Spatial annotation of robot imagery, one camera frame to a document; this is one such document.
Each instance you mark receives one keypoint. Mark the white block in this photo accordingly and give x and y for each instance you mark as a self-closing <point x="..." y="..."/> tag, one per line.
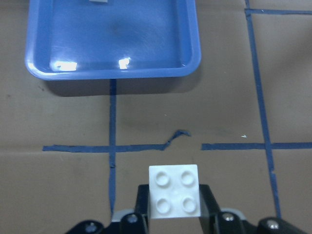
<point x="174" y="191"/>

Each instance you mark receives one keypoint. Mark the brown paper table cover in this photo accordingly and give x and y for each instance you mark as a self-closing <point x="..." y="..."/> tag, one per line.
<point x="244" y="117"/>

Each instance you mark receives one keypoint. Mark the blue plastic tray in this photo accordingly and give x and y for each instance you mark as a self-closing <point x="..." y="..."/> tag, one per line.
<point x="85" y="39"/>

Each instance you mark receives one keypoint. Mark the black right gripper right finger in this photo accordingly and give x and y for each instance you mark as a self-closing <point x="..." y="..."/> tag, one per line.
<point x="209" y="208"/>

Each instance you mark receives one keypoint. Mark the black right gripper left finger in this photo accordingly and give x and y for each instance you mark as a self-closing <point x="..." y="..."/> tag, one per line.
<point x="142" y="210"/>

